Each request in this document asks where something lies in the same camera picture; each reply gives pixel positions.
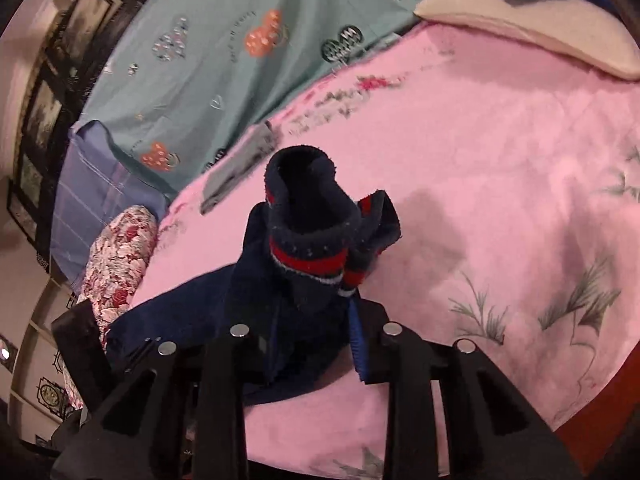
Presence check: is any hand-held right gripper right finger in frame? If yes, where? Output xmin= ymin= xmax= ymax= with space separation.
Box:
xmin=349 ymin=299 xmax=584 ymax=480

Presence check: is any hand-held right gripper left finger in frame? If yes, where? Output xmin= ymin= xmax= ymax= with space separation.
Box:
xmin=50 ymin=324 xmax=267 ymax=480

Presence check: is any white shelf unit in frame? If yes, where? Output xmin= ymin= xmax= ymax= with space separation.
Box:
xmin=0 ymin=280 xmax=81 ymax=453

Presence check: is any red floral pillow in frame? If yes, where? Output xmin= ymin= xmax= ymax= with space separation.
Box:
xmin=62 ymin=205 xmax=160 ymax=411

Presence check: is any lavender blue sheet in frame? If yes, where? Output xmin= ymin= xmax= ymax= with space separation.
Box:
xmin=50 ymin=120 xmax=171 ymax=286

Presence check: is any grey cloth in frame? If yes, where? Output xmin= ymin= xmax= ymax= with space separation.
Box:
xmin=200 ymin=122 xmax=279 ymax=213

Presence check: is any pink floral blanket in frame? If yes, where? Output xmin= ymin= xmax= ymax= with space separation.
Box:
xmin=127 ymin=20 xmax=640 ymax=480

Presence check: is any dark framed cabinet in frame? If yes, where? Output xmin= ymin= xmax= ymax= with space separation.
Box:
xmin=7 ymin=0 xmax=166 ymax=271

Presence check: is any teal printed bedsheet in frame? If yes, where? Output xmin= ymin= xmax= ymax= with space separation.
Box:
xmin=80 ymin=0 xmax=426 ymax=181

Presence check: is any white pillow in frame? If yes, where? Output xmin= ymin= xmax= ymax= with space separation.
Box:
xmin=414 ymin=0 xmax=640 ymax=80

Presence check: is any wooden bed frame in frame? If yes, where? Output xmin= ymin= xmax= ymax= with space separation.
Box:
xmin=552 ymin=340 xmax=640 ymax=461

